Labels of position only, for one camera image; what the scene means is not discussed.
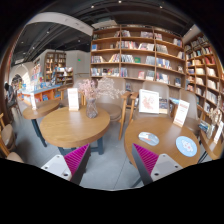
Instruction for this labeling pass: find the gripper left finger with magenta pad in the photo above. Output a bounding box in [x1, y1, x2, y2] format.
[42, 144, 91, 185]

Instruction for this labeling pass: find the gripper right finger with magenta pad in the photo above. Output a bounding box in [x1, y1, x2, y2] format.
[132, 143, 182, 185]

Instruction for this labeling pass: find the round wooden table with mousepad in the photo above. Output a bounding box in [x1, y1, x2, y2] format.
[124, 117, 200, 168]

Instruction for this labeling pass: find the round wooden table centre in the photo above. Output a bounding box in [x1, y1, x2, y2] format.
[40, 106, 110, 148]

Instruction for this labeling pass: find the white sign stand with red text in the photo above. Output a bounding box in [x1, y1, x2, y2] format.
[173, 100, 190, 127]

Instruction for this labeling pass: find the small round wooden table left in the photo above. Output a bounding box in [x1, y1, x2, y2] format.
[23, 100, 59, 120]

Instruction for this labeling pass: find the white framed floral picture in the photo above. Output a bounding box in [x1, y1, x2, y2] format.
[139, 89, 159, 114]

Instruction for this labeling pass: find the wooden chair far left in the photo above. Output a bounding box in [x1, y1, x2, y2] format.
[0, 113, 23, 163]

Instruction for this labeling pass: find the white sign stand on centre table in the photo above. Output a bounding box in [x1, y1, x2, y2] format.
[67, 88, 79, 111]

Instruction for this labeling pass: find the beige cushioned wooden chair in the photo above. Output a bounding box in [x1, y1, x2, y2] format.
[96, 77, 132, 141]

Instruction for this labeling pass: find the round wooden table far right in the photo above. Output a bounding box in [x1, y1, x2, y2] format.
[199, 131, 224, 160]

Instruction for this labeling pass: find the blue orange display counter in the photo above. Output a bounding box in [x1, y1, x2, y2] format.
[18, 85, 61, 104]

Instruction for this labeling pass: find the white sign on left table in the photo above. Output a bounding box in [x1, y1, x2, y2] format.
[30, 93, 37, 110]

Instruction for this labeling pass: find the glass vase with dried flowers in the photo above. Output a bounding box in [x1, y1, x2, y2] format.
[78, 77, 124, 118]

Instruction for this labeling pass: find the distant wooden bookshelf left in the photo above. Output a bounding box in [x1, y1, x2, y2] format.
[44, 52, 73, 85]

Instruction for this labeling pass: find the wooden bookshelf right wall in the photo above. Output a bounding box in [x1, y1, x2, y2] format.
[185, 32, 224, 118]

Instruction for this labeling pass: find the large wooden bookshelf back wall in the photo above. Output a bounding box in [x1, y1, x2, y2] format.
[90, 25, 185, 88]

